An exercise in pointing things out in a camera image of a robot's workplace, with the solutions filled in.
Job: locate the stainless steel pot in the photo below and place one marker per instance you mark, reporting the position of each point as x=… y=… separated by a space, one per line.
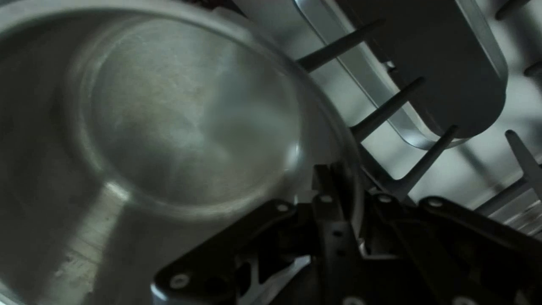
x=170 y=142

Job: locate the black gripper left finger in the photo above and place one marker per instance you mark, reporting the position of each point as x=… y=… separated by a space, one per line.
x=316 y=255

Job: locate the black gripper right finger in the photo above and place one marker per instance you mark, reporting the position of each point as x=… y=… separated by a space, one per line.
x=451 y=260

